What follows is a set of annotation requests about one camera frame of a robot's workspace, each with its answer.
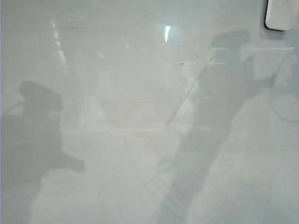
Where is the white whiteboard eraser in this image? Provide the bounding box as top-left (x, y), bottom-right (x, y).
top-left (264, 0), bottom-right (296, 32)

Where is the white glass whiteboard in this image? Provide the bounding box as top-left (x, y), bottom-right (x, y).
top-left (0, 0), bottom-right (299, 224)

